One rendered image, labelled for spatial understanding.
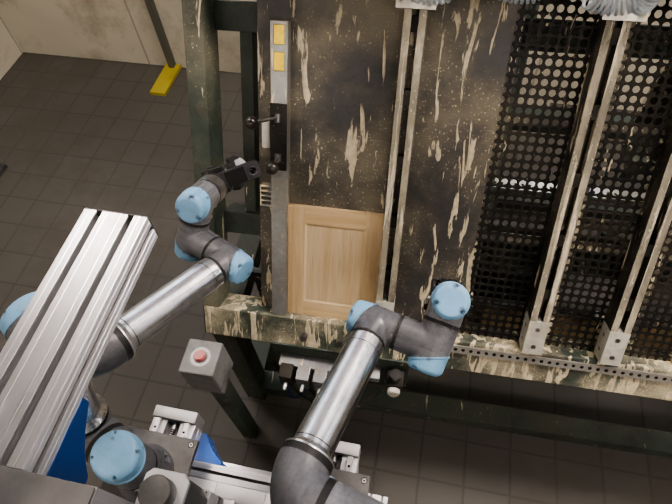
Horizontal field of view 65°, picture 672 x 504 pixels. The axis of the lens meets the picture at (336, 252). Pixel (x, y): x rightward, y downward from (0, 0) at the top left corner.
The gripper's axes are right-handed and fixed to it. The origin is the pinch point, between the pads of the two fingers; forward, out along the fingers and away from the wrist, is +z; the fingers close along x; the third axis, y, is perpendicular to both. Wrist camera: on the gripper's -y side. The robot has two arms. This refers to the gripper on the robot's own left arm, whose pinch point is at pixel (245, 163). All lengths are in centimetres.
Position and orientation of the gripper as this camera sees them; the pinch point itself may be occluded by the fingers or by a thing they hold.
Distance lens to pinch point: 157.2
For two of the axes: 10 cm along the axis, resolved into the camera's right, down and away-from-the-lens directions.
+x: 2.9, 8.8, 3.7
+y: -9.4, 2.0, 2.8
